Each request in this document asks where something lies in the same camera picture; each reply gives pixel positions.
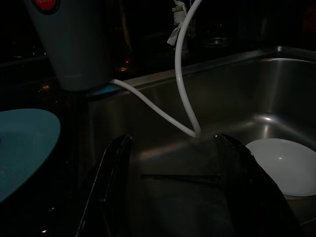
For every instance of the round metal sink strainer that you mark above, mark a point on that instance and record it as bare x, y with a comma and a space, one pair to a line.
216, 42

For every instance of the teal plate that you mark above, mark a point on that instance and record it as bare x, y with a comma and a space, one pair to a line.
24, 148

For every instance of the white bowl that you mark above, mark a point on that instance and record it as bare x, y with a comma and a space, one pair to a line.
284, 165

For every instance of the green capped oil bottle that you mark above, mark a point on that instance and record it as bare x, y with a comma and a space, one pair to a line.
124, 37

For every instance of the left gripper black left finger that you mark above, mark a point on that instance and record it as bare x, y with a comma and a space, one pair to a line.
103, 197

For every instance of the grey water filter canister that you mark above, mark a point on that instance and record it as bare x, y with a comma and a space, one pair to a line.
74, 49

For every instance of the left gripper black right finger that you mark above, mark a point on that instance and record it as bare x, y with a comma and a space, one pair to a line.
251, 202

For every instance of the stainless steel sink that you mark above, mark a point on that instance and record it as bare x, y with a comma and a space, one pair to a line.
234, 98

